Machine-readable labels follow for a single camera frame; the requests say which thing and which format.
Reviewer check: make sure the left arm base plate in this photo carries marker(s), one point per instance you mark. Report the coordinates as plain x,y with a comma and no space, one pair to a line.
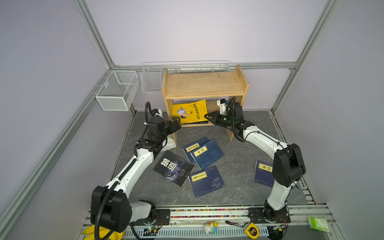
158,217

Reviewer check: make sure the black book gold title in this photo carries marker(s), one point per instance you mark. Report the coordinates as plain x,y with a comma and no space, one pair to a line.
195,123

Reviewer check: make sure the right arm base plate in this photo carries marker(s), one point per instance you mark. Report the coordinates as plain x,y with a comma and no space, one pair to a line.
262,215

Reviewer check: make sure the blue folder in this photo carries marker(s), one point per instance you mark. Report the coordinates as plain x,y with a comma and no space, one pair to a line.
207,154
206,181
193,146
264,174

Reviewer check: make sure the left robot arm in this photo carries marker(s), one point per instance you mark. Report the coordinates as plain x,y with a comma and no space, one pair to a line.
111,211

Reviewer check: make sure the yellow cartoon cover book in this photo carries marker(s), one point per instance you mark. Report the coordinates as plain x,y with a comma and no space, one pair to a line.
190,112

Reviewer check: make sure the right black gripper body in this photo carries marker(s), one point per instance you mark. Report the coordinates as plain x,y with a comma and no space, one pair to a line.
224,121

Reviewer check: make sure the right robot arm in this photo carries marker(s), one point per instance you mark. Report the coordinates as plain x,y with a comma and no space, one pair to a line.
288,162

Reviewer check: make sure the blue folder centre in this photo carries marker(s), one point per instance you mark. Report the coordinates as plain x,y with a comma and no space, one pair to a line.
207,154

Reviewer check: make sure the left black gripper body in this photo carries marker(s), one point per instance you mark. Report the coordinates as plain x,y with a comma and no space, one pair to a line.
168,129

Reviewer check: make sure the white tissue pack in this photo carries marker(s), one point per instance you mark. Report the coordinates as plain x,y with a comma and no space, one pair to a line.
168,144

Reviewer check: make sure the aluminium rail with cable duct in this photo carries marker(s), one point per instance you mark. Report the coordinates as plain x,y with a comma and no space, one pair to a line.
230,222

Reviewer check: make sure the blue folder front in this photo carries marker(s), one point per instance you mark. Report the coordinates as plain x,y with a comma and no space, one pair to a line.
206,181

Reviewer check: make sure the white mesh box basket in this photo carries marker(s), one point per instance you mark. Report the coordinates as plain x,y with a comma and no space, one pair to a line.
118,91

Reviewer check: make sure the yellow banana toy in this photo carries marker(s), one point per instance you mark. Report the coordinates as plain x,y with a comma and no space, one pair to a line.
103,232

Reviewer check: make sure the small colourful toy figure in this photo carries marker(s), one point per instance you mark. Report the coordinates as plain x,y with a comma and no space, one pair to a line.
211,228

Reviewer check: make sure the blue folder rear left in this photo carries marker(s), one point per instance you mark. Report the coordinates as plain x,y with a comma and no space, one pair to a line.
193,146

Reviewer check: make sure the dark wolf cover book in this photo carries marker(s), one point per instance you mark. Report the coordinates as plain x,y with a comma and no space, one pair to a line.
174,168

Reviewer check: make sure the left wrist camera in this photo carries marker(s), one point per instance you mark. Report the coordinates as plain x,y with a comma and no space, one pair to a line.
157,112

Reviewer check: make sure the white wire rack basket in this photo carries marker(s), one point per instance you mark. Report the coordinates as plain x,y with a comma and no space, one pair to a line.
152,73

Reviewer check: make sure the green white small box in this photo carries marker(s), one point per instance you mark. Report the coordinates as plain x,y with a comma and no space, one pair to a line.
318,224

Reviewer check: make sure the yellow tape measure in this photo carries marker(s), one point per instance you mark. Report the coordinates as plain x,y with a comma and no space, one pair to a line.
252,231

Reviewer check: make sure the wooden two-tier shelf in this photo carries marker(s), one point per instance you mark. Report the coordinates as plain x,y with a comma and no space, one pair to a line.
193,87

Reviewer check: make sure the blue folder right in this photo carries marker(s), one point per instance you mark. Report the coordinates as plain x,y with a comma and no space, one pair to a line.
264,174

